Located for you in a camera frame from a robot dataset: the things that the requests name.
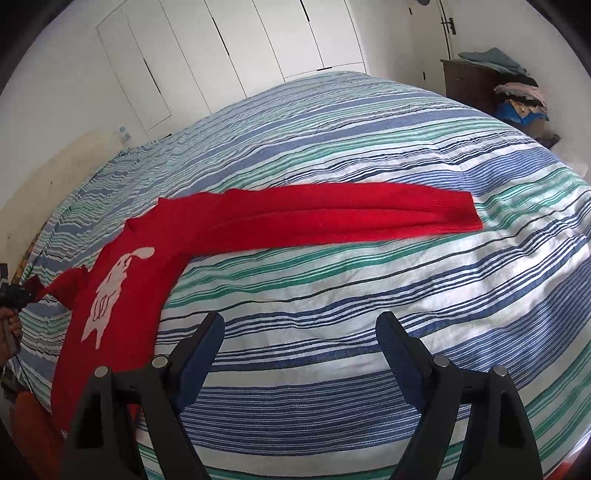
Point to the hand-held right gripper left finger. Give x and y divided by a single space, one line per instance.
203 353

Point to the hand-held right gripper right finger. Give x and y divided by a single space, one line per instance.
400 360

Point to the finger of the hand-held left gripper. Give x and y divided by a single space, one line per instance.
21 295

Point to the red knit sweater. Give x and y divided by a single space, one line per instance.
323 217

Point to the pile of mixed clothes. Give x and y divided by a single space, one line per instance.
521 94

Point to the person's left hand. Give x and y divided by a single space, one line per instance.
11 323

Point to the orange patterned bed sheet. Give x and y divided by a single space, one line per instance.
27 258

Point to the striped bed blanket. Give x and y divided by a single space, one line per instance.
351 295

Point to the beige headboard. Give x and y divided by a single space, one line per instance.
55 184

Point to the person's orange pants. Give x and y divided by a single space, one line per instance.
37 438

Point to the small pale bottle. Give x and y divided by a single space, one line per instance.
123 133

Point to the blue bag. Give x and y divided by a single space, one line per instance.
508 110

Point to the dark wooden dresser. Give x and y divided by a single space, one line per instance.
466 85

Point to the white wardrobe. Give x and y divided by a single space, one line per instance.
231 50

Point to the white door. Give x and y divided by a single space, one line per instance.
431 41

